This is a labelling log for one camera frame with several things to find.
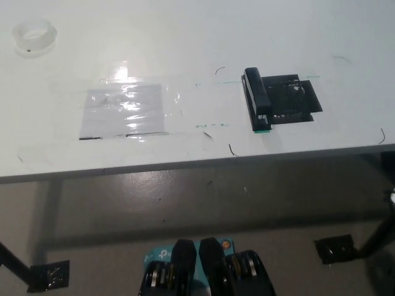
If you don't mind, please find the black desk stapler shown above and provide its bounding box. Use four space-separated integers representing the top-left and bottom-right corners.
241 67 273 132

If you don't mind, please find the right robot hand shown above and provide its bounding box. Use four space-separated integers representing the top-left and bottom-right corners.
383 188 395 211

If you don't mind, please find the black table leg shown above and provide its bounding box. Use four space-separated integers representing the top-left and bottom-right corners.
357 212 395 258
0 241 35 286

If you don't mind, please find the robot body with teal tops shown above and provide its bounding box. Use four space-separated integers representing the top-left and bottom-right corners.
138 237 277 296

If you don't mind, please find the clear tape roll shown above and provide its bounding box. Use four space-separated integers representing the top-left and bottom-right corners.
11 17 59 58

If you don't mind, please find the black floor tape patch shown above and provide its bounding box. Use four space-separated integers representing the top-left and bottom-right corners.
314 234 360 266
26 260 70 294

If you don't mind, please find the black tape mark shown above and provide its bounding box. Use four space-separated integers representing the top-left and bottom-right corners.
260 73 324 126

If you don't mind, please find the paper sheet under clear film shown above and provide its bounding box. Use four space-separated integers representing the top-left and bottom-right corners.
78 83 165 141

